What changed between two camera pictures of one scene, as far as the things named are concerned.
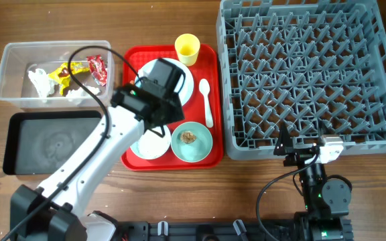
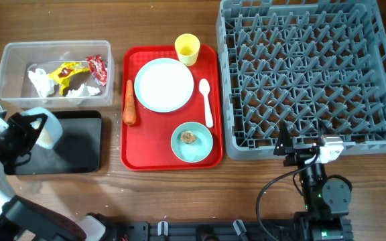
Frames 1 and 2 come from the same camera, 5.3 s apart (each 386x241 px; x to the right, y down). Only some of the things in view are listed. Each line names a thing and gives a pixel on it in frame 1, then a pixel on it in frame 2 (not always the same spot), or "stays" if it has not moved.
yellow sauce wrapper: (61, 75) stays
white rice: (152, 145) → (45, 137)
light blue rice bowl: (151, 145) → (52, 131)
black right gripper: (285, 146) stays
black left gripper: (161, 118) → (15, 134)
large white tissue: (42, 82) stays
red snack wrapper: (98, 69) stays
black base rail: (200, 231) stays
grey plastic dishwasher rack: (319, 67) stays
